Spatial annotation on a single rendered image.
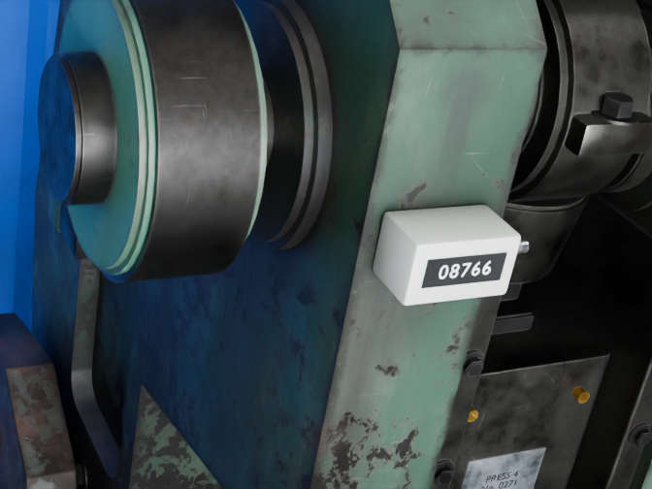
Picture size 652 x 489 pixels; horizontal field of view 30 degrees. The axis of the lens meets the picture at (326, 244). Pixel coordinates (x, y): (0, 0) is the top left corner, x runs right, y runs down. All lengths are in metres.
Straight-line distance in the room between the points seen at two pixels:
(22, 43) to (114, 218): 1.25
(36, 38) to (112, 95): 1.23
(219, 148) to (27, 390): 0.64
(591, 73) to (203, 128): 0.26
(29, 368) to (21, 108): 0.78
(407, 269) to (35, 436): 0.65
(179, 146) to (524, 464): 0.42
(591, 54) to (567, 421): 0.30
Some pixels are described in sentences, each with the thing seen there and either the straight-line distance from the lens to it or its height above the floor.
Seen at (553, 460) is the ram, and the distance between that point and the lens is 0.97.
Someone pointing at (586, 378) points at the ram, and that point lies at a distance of 0.93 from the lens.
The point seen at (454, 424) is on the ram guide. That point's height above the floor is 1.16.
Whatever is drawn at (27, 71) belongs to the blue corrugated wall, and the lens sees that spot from 1.96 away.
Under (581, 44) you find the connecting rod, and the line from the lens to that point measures 0.79.
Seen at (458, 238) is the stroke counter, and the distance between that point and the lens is 0.67.
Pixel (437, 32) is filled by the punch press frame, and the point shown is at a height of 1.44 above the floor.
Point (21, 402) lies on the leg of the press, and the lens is 1.25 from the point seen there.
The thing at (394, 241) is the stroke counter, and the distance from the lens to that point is 0.67.
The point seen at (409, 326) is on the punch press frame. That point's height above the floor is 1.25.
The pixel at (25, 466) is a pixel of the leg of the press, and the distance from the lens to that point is 1.23.
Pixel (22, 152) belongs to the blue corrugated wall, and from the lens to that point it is 2.01.
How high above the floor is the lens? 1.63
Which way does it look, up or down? 28 degrees down
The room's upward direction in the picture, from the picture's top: 11 degrees clockwise
